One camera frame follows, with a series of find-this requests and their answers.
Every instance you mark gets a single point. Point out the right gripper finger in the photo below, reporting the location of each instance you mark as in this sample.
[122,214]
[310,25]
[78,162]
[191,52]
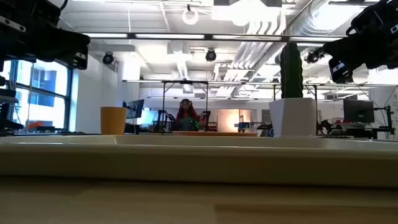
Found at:
[340,71]

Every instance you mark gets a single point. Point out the tilted black monitor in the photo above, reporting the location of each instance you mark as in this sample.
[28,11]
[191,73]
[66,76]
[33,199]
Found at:
[135,109]

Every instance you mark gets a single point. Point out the black ceiling lamp cluster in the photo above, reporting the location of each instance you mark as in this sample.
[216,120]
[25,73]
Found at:
[312,56]

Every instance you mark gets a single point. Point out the orange plastic cup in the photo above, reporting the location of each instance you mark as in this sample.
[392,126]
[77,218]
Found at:
[113,121]

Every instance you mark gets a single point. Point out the green cactus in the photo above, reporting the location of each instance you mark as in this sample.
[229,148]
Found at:
[291,71]

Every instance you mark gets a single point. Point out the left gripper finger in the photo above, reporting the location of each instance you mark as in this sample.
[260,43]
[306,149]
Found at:
[80,59]

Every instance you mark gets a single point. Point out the beige plastic tray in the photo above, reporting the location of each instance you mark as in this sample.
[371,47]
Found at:
[199,165]

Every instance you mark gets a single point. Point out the black bar with light strips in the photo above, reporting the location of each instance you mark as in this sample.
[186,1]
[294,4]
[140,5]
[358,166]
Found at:
[171,36]

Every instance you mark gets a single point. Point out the black ceiling spot lamp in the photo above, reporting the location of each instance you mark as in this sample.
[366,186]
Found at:
[211,55]
[108,58]

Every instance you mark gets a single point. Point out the silver ventilation duct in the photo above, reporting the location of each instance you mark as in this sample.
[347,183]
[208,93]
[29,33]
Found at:
[311,18]

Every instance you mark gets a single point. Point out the white faceted plant pot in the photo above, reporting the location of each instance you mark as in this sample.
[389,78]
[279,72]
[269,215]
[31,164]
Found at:
[293,116]

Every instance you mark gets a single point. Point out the black background rig frame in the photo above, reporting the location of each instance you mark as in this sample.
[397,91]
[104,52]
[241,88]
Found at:
[186,82]

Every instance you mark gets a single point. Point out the person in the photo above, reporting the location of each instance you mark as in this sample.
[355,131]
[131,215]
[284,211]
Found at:
[187,113]

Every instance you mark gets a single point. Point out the white ceiling conduit bundle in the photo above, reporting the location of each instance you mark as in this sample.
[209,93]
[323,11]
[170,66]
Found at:
[255,46]

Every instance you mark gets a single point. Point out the window with dark frame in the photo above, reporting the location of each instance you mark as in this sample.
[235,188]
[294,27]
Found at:
[46,77]

